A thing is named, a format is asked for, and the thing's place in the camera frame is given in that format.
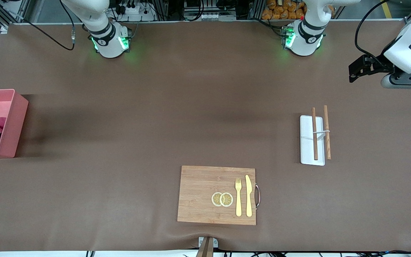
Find pink plastic bin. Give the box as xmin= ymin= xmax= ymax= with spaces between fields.
xmin=0 ymin=89 xmax=29 ymax=159

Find brown wooden rod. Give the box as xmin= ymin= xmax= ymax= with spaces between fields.
xmin=323 ymin=105 xmax=332 ymax=160
xmin=311 ymin=107 xmax=319 ymax=161

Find white rectangular rack base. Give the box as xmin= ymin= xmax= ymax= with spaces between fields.
xmin=300 ymin=115 xmax=326 ymax=166

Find orange packaged goods pile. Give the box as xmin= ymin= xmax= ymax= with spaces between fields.
xmin=262 ymin=0 xmax=306 ymax=20

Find yellow plastic knife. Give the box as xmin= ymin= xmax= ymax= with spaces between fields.
xmin=245 ymin=175 xmax=253 ymax=217

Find yellow plastic fork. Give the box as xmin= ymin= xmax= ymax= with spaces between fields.
xmin=235 ymin=177 xmax=243 ymax=217

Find white power strip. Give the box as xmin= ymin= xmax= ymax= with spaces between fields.
xmin=116 ymin=0 xmax=156 ymax=22

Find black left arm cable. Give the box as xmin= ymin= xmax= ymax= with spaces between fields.
xmin=355 ymin=0 xmax=411 ymax=65

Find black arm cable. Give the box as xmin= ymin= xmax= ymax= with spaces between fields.
xmin=355 ymin=0 xmax=411 ymax=65
xmin=11 ymin=0 xmax=76 ymax=51

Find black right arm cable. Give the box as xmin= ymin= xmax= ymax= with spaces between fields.
xmin=11 ymin=0 xmax=76 ymax=51

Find bamboo cutting board with handle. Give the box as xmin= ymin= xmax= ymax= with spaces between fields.
xmin=177 ymin=165 xmax=262 ymax=226

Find white mounting bracket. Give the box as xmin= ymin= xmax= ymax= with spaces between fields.
xmin=198 ymin=237 xmax=219 ymax=248

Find brown wooden post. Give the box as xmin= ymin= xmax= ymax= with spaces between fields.
xmin=196 ymin=237 xmax=215 ymax=257

